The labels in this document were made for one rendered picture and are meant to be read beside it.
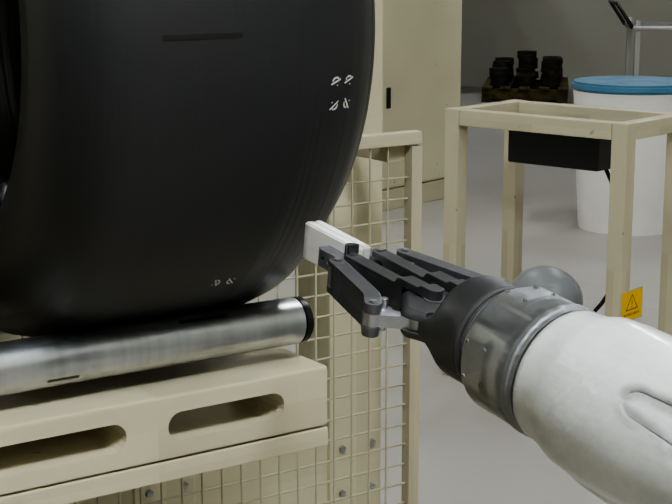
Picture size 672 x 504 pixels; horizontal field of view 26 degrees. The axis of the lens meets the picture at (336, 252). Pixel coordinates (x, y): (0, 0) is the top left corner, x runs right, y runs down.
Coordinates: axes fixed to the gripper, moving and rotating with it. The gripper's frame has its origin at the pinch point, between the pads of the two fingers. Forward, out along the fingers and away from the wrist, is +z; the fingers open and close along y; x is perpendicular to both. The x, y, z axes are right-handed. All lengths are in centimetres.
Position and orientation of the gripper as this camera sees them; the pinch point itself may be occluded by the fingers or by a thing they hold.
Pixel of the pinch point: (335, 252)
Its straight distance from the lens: 112.7
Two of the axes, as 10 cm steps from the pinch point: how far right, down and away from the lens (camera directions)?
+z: -5.6, -3.0, 7.7
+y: -8.3, 1.1, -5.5
